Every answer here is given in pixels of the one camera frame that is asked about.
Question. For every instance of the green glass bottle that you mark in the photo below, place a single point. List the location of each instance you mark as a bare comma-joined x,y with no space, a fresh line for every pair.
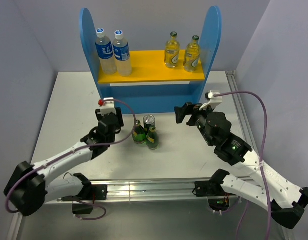
138,134
152,139

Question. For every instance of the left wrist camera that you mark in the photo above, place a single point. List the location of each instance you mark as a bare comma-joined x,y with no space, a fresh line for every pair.
107,106

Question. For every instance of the left blue-label water bottle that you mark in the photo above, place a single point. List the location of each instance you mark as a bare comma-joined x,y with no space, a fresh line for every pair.
105,52

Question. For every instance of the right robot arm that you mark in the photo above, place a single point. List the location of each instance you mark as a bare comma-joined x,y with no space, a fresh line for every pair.
285,200

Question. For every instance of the clear soda bottle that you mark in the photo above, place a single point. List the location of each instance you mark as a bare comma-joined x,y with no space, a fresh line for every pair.
192,54
172,49

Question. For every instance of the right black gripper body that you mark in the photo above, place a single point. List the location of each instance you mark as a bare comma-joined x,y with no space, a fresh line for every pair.
198,115

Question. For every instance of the blue and yellow shelf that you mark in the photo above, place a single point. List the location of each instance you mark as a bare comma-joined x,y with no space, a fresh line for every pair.
152,87

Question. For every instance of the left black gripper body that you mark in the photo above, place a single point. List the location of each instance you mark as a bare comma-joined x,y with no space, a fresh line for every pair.
119,122

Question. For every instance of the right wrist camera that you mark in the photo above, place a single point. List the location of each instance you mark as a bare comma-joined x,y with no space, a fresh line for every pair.
212,100

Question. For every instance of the aluminium front rail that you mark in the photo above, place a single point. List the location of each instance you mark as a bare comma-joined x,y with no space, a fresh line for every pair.
113,191

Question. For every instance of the blue-label water bottle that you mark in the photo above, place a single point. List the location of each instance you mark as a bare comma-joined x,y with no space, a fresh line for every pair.
121,54
105,52

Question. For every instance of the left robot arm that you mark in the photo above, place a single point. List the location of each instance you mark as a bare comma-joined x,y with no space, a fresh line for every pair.
33,185

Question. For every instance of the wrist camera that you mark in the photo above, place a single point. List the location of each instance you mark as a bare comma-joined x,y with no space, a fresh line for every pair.
107,106
212,100

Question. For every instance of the right blue-label water bottle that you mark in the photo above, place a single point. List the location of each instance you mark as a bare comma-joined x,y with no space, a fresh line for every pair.
121,54

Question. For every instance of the rear black drink can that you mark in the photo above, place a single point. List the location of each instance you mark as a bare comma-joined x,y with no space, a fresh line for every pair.
148,121

